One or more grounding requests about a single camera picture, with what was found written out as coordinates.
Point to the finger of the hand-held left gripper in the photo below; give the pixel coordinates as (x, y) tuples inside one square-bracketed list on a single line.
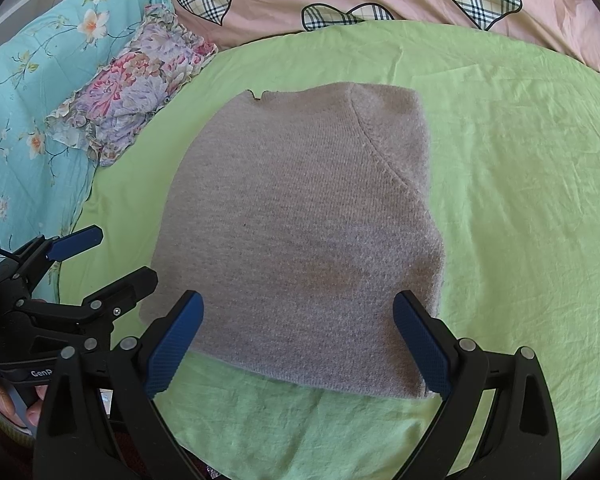
[(130, 285), (75, 243)]

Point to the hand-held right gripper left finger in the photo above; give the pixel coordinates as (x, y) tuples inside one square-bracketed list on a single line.
[(175, 345)]

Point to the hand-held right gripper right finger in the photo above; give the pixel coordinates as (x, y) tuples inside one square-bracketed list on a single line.
[(422, 345)]

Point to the beige knit sweater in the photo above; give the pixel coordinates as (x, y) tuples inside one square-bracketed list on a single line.
[(305, 235)]

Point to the person's left hand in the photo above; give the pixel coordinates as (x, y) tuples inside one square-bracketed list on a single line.
[(30, 412)]

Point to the floral ruffled pillow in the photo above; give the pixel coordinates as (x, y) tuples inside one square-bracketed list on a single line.
[(130, 80)]

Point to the green bed sheet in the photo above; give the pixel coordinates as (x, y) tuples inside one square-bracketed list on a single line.
[(505, 185)]

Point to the teal floral quilt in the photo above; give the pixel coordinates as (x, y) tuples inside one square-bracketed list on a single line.
[(30, 60)]

